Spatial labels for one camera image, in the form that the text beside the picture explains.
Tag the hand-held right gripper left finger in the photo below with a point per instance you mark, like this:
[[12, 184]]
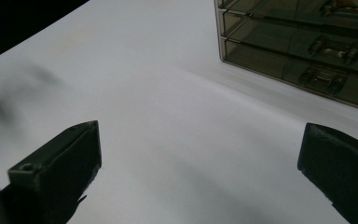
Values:
[[62, 168]]

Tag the smoky transparent drawer organizer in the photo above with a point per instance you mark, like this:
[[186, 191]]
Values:
[[292, 43]]

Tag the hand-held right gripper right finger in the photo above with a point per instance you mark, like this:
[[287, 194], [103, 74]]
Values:
[[341, 165]]

